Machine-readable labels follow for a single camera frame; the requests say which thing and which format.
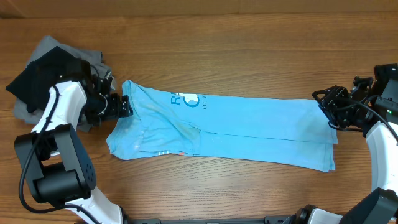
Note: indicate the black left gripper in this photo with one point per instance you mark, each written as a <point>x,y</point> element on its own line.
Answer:
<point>115,111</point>

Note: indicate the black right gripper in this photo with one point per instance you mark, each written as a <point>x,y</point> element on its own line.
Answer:
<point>328,104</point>

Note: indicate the light blue t-shirt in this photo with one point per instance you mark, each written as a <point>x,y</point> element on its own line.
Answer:
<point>293,132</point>

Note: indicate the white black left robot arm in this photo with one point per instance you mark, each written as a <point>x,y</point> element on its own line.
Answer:
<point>57,172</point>

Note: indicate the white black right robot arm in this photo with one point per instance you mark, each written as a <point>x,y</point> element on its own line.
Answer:
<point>370,108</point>

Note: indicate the grey folded garment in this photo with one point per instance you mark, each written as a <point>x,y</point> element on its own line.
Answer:
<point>94,57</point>

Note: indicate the black folded garment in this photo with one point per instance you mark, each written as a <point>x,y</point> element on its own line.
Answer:
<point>32,85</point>

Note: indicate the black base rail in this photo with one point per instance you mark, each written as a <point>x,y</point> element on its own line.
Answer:
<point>266,220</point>

